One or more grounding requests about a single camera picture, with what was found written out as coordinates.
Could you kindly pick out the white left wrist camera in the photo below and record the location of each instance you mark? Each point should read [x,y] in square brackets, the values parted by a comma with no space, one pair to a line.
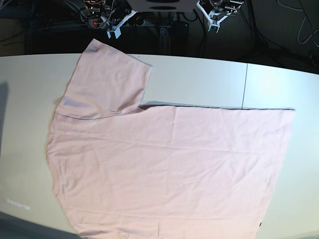
[212,25]

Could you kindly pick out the white label sticker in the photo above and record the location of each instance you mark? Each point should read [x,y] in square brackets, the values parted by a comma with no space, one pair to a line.
[17,204]

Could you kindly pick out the aluminium table leg post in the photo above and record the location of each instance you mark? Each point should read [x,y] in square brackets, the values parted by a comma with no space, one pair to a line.
[164,40]

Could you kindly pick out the black power strip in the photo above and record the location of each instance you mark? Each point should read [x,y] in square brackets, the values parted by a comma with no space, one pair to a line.
[134,21]

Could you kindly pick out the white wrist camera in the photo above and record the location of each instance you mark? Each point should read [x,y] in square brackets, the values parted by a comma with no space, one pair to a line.
[212,25]
[114,32]

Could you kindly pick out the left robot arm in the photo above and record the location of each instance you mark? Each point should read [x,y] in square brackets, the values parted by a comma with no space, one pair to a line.
[221,7]

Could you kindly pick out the grey box with oval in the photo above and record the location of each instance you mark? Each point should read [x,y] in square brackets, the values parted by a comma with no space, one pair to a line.
[162,5]

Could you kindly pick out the pink T-shirt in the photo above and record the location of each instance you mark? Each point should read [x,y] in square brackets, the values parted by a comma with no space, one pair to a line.
[166,172]

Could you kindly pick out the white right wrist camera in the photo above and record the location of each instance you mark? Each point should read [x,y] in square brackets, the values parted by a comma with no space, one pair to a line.
[114,32]

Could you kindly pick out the black power adapter box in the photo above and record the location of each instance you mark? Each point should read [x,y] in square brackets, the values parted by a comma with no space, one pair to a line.
[180,29]

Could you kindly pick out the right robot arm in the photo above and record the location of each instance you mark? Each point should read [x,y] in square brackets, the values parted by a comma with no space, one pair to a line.
[101,14]

